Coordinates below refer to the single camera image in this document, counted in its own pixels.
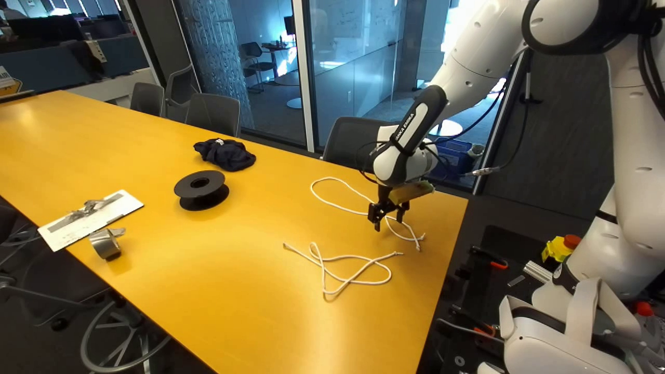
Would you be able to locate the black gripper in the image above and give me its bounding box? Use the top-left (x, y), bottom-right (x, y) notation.
top-left (367, 185), bottom-right (409, 231)

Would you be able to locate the long white rope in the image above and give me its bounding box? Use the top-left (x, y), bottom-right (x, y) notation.
top-left (307, 174), bottom-right (427, 253)

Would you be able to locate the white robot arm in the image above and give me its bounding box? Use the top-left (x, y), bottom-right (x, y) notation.
top-left (371, 0), bottom-right (665, 253)

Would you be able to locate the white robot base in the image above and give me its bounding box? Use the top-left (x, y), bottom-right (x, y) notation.
top-left (477, 180), bottom-right (665, 374)

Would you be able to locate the grey office chair near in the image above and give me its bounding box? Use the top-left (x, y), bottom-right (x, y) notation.
top-left (321, 116), bottom-right (382, 171)

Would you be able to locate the grey office chair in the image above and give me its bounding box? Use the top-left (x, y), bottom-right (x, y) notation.
top-left (321, 116), bottom-right (382, 171)
top-left (184, 94), bottom-right (241, 135)
top-left (131, 82), bottom-right (163, 116)

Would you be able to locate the black cloth bundle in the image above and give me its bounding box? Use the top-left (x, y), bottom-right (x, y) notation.
top-left (193, 136), bottom-right (256, 171)

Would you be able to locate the black filament spool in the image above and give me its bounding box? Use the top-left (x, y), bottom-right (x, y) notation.
top-left (175, 169), bottom-right (228, 210)

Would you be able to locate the grey office chair middle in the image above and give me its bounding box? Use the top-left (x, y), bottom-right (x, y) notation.
top-left (184, 94), bottom-right (241, 135)

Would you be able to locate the grey office chair far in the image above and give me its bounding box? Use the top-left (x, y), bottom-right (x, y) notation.
top-left (131, 82), bottom-right (163, 116)

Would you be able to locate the white paper sheet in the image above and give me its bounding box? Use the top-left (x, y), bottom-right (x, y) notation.
top-left (37, 189), bottom-right (142, 251)

